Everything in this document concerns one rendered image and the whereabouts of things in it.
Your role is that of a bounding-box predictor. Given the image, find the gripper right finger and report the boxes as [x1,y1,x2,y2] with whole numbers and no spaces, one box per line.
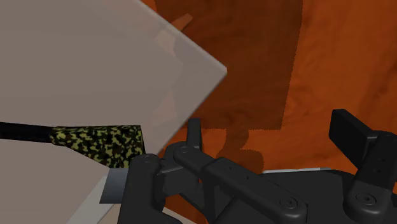
[328,108,397,224]

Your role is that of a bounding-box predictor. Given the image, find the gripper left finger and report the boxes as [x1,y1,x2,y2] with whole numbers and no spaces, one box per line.
[118,118,309,224]

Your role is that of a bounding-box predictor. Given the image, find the camouflage patterned robot stand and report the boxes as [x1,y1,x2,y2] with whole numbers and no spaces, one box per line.
[0,122,146,169]

